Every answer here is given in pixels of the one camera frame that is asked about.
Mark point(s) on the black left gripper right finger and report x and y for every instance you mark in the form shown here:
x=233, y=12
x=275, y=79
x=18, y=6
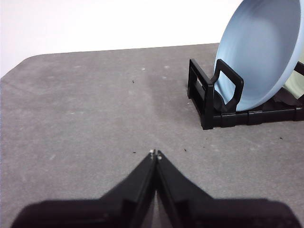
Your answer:
x=202, y=213

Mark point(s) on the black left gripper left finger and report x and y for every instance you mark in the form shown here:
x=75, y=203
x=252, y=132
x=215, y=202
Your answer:
x=114, y=211

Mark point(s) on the blue plate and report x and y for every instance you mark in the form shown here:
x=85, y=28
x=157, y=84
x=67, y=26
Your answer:
x=261, y=47

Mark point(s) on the black plastic plate rack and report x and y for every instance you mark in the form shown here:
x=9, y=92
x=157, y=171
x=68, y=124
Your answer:
x=206, y=107

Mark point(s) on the pale green plate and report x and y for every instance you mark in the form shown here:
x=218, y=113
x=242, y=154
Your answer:
x=297, y=85

